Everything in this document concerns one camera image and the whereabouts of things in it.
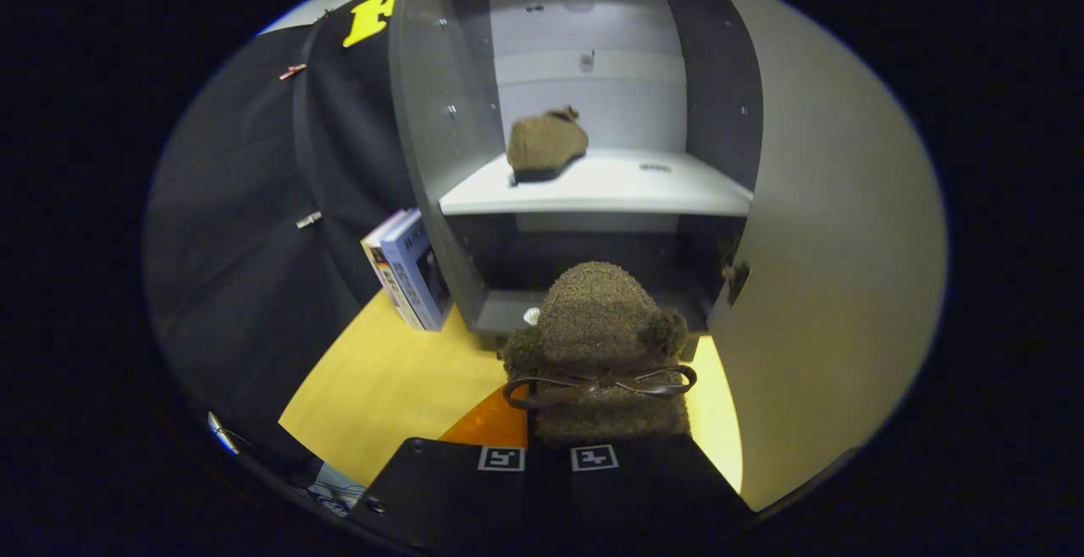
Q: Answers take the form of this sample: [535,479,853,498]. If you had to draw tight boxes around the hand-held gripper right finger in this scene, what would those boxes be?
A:
[550,436,755,554]

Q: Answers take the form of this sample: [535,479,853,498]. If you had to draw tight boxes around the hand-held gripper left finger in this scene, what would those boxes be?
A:
[347,383,551,554]

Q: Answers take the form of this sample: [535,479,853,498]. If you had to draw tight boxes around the brown fuzzy shoe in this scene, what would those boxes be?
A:
[506,106,589,185]
[501,261,700,449]

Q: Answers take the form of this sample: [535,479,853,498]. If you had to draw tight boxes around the white shoe cabinet door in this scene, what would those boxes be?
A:
[682,0,949,514]

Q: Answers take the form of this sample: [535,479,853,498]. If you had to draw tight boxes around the grey shoe cabinet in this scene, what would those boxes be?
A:
[390,0,765,363]

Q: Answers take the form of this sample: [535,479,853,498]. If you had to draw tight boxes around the white cabinet shelf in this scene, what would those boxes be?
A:
[439,149,755,218]

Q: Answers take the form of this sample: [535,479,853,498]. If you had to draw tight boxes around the blue white object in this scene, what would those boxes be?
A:
[309,464,365,516]

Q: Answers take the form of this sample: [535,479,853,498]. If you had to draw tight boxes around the blue book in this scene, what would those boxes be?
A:
[379,212,454,334]

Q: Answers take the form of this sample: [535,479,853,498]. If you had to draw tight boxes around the white spine book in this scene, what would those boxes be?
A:
[361,208,424,331]

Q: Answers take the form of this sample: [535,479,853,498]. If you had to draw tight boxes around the black backdrop cloth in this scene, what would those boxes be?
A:
[144,0,416,490]

